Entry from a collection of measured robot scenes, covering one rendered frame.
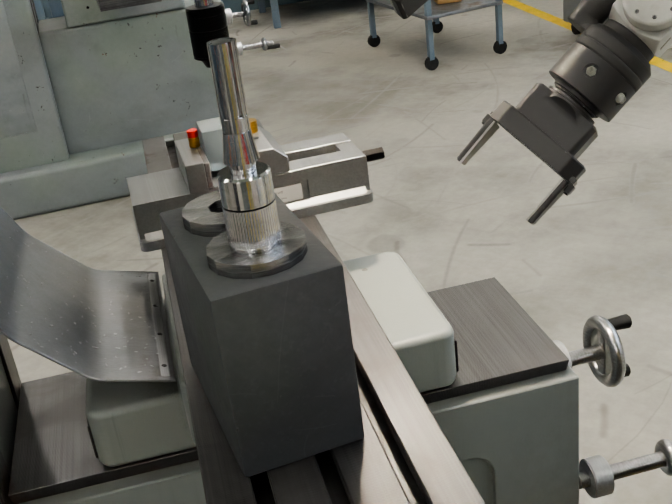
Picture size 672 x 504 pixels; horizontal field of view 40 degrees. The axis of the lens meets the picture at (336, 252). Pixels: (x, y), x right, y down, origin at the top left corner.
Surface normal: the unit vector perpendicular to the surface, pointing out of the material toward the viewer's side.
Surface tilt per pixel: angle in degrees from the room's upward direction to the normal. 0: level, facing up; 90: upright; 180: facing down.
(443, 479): 0
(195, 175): 90
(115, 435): 90
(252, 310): 90
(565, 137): 61
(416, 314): 0
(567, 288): 0
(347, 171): 90
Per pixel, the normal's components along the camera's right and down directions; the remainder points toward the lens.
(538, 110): -0.33, -0.04
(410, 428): -0.11, -0.89
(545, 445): 0.24, 0.40
